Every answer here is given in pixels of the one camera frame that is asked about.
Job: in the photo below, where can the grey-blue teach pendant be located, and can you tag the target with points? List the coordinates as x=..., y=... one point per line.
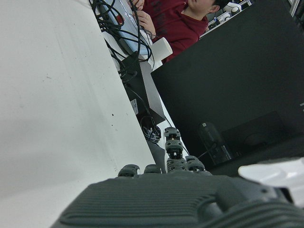
x=133, y=36

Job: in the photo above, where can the black power supply box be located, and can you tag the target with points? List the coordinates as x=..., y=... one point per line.
x=152, y=92

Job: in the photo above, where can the person in red sweater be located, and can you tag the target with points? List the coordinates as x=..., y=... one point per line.
x=180, y=23

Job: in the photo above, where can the bystander hand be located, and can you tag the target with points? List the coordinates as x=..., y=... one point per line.
x=147, y=22

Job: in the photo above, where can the white table cover sheet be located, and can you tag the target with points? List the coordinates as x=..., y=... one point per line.
x=59, y=95

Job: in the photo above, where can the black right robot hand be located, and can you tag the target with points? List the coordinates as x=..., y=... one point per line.
x=166, y=202

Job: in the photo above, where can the black cylindrical device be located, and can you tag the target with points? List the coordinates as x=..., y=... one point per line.
x=211, y=140

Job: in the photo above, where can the black computer monitor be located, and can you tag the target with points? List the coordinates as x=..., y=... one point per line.
x=225, y=71

